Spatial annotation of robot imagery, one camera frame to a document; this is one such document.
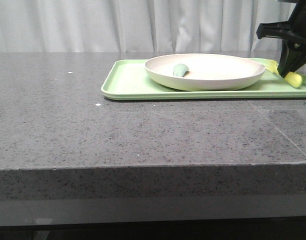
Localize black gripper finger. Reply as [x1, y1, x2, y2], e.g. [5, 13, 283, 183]
[278, 40, 297, 75]
[281, 47, 306, 77]

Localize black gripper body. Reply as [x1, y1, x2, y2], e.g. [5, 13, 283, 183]
[256, 0, 306, 46]

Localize yellow plastic fork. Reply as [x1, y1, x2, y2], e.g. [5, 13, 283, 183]
[263, 59, 303, 88]

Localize white round plate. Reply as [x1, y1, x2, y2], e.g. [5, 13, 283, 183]
[144, 53, 266, 91]

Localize green plastic spoon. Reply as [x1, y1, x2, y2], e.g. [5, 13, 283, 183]
[173, 63, 189, 77]

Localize light green tray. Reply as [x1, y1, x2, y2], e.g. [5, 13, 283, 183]
[101, 59, 306, 101]

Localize white curtain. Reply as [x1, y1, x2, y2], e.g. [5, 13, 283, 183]
[0, 0, 295, 53]

